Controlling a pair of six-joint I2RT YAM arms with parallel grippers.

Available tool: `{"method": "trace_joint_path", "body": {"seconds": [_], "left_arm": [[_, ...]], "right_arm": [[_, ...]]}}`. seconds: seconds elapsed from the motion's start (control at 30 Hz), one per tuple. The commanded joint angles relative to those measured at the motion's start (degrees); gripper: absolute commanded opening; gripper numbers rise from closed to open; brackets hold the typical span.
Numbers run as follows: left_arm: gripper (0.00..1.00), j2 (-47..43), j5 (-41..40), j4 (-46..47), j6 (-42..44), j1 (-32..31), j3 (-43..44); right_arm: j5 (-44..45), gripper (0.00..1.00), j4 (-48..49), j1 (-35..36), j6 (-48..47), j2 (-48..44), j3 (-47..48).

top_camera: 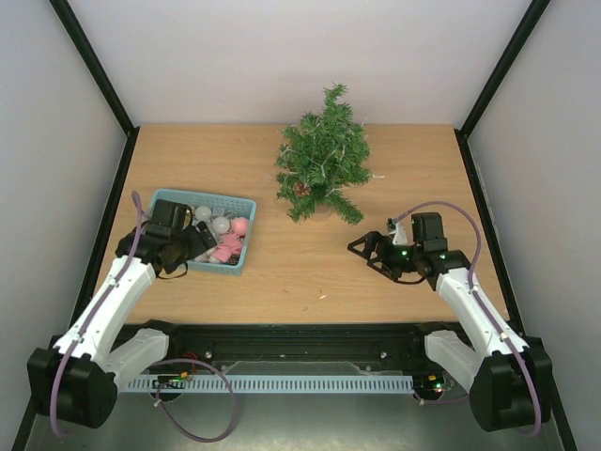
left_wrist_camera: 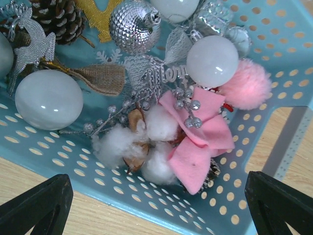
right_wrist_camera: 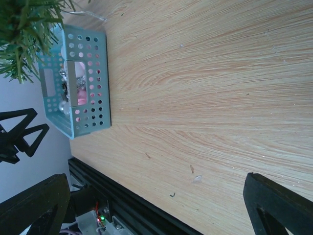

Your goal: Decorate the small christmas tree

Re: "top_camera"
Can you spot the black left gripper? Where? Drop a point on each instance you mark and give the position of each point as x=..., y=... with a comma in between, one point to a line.
x=199, y=245

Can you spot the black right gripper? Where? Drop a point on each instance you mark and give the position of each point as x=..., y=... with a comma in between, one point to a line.
x=382, y=254

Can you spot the pink felt ornament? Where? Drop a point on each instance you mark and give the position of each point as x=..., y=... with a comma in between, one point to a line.
x=230, y=245

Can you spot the pine cone ornament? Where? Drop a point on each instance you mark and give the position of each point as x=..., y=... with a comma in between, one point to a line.
x=301, y=189

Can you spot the small green christmas tree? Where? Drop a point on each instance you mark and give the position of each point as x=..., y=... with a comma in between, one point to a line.
x=327, y=150

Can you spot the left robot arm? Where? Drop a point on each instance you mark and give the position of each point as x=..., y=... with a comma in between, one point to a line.
x=79, y=377

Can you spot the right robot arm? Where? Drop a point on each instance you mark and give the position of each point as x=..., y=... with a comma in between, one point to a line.
x=506, y=376

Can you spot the wooden tree base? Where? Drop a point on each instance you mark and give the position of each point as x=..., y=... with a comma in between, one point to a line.
x=322, y=214

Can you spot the white frosted ball ornament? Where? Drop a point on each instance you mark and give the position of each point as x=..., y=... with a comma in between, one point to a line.
x=202, y=213

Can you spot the pink pompom ornament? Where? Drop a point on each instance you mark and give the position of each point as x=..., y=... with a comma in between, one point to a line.
x=240, y=226

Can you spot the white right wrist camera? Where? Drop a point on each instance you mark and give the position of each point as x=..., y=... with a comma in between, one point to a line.
x=396, y=232

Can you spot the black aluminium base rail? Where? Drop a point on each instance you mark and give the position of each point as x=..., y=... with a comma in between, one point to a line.
x=382, y=347

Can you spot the light blue cable duct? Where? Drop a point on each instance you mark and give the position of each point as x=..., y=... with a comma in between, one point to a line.
x=273, y=384

